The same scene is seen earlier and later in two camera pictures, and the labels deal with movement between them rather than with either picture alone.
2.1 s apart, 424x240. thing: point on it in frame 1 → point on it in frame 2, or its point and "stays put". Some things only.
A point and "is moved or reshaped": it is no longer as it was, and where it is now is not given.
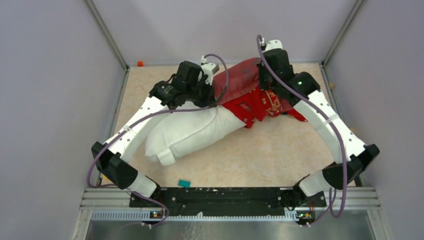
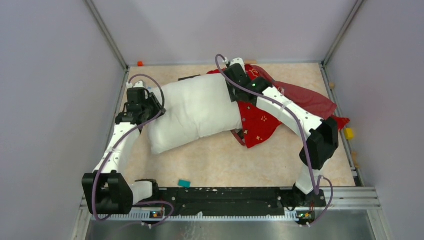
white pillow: x=182 y=132 is moved or reshaped
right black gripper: x=263 y=85 → x=233 y=97
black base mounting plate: x=231 y=201 stays put
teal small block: x=184 y=183 stays put
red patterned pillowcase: x=243 y=94 is moved or reshaped
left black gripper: x=210 y=99 → x=152 y=98
